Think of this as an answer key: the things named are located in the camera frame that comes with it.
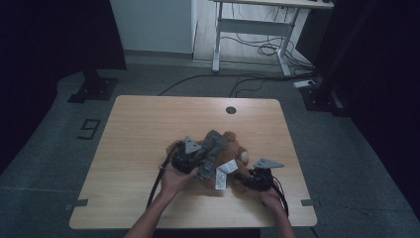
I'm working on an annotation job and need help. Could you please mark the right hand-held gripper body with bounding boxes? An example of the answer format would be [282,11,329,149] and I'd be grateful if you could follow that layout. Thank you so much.
[246,158,285,192]

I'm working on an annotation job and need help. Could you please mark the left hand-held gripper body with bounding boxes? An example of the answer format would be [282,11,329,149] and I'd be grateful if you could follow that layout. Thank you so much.
[170,135,206,176]

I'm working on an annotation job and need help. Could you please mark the brown plush teddy bear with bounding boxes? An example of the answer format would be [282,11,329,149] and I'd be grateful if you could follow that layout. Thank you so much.
[164,131,265,193]

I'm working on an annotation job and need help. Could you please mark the person's right hand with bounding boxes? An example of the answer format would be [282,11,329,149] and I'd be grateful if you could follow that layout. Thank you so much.
[259,185,285,213]

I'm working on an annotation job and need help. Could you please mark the person's left hand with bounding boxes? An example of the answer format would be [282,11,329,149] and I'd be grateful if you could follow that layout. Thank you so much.
[159,163,199,196]

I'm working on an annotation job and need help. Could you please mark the black stand base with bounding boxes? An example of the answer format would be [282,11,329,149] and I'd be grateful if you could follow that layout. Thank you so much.
[298,78,352,118]
[67,68,119,104]

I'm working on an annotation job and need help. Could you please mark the white power strip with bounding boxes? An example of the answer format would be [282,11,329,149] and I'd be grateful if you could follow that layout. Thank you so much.
[292,78,316,89]

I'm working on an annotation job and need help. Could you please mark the white partition panel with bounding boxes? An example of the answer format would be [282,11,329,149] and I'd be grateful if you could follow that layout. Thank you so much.
[110,0,198,55]

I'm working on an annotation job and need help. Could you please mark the black curtain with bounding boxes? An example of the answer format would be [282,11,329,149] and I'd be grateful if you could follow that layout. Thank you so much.
[313,0,420,217]
[0,0,128,174]

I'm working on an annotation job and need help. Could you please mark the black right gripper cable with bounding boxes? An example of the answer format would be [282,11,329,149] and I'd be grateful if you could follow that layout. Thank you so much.
[271,178,290,218]

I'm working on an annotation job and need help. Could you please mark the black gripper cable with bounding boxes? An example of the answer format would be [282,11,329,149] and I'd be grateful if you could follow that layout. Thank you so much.
[271,178,290,218]
[146,158,173,210]

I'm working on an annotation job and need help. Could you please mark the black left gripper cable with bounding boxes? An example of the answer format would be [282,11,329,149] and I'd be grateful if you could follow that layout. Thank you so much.
[146,158,173,210]

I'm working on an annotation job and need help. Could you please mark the long black floor cable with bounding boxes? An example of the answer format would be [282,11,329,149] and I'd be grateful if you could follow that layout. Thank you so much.
[157,72,315,97]

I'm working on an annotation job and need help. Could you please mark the tangle of black cables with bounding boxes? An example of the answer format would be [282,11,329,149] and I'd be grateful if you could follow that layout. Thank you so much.
[220,33,315,72]

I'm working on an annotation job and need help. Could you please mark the white desk frame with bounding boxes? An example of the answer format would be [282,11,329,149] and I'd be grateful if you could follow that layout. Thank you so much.
[208,0,335,77]

